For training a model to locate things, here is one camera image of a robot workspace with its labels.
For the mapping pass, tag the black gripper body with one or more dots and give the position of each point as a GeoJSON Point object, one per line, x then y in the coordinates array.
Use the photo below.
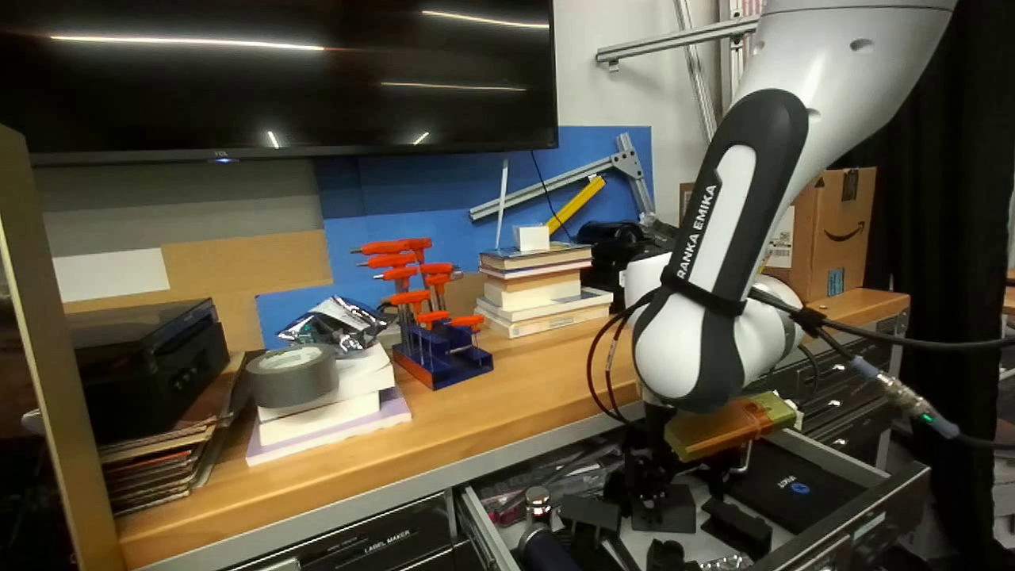
{"type": "Point", "coordinates": [647, 460]}

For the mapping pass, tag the black plastic object front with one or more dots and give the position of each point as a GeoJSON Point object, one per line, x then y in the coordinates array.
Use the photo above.
{"type": "Point", "coordinates": [672, 512]}

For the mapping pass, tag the black tool drawer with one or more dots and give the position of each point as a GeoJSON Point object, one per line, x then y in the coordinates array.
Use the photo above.
{"type": "Point", "coordinates": [596, 499]}

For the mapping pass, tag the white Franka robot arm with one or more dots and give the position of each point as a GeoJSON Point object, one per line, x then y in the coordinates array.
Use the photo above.
{"type": "Point", "coordinates": [827, 74]}

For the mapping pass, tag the stack of books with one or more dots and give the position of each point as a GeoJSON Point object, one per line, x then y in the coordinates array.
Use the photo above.
{"type": "Point", "coordinates": [542, 290]}

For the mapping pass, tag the small white box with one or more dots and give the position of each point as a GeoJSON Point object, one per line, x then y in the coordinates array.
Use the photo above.
{"type": "Point", "coordinates": [531, 240]}

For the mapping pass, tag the cardboard box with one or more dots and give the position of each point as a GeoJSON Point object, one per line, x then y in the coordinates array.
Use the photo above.
{"type": "Point", "coordinates": [823, 240]}

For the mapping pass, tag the metal square ruler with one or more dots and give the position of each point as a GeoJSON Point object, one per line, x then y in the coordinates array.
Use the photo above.
{"type": "Point", "coordinates": [622, 159]}

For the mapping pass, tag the black electronic box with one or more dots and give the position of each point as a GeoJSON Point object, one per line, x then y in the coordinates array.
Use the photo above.
{"type": "Point", "coordinates": [143, 367]}

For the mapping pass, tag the large black monitor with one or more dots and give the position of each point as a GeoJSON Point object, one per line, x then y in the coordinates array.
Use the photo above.
{"type": "Point", "coordinates": [169, 80]}

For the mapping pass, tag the orange T-handle hex key set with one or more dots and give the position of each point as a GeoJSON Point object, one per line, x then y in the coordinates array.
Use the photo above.
{"type": "Point", "coordinates": [437, 344]}

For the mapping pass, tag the yellow level on wall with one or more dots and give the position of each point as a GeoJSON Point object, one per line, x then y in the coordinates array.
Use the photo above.
{"type": "Point", "coordinates": [575, 205]}

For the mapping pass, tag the grey duct tape roll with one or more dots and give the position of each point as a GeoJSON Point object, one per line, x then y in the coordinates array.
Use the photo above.
{"type": "Point", "coordinates": [286, 379]}

